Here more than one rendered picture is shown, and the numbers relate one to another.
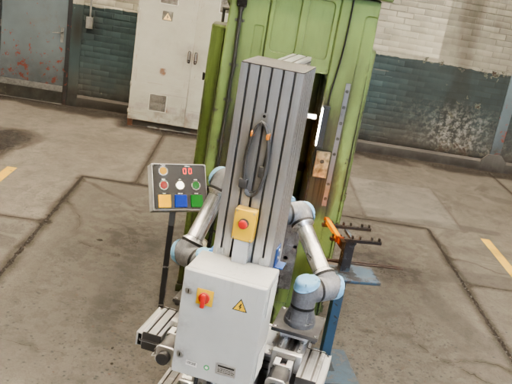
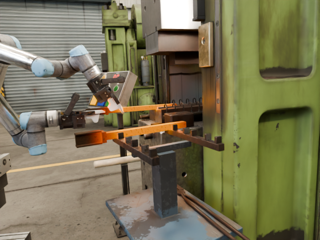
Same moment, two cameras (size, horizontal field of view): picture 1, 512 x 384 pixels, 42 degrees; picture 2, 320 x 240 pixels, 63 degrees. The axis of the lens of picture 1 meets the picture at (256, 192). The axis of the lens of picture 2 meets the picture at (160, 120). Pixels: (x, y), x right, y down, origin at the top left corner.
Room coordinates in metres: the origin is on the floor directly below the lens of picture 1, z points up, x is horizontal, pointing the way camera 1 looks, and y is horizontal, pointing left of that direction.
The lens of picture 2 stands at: (3.55, -1.38, 1.16)
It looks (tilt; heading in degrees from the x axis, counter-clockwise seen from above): 10 degrees down; 73
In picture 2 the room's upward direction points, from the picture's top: 3 degrees counter-clockwise
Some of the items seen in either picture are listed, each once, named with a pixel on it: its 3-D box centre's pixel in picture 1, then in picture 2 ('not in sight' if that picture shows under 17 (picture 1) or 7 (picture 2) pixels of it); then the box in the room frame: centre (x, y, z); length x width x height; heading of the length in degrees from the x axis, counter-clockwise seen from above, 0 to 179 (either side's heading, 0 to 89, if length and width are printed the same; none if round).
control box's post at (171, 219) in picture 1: (166, 262); (123, 161); (3.82, 0.48, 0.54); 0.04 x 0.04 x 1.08; 3
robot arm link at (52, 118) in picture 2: not in sight; (53, 118); (3.43, -0.12, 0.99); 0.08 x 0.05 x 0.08; 93
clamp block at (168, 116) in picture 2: not in sight; (179, 119); (3.99, -0.24, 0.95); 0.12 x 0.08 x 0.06; 3
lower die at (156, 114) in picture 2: not in sight; (190, 110); (4.13, -0.06, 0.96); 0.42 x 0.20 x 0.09; 3
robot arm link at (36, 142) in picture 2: not in sight; (35, 141); (3.34, -0.11, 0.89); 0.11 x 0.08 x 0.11; 124
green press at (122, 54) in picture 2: not in sight; (143, 65); (5.14, 5.12, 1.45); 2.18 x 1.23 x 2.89; 3
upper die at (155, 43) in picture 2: not in sight; (188, 44); (4.13, -0.06, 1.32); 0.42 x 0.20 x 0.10; 3
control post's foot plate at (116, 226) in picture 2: not in sight; (127, 222); (3.82, 0.49, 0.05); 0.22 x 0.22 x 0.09; 3
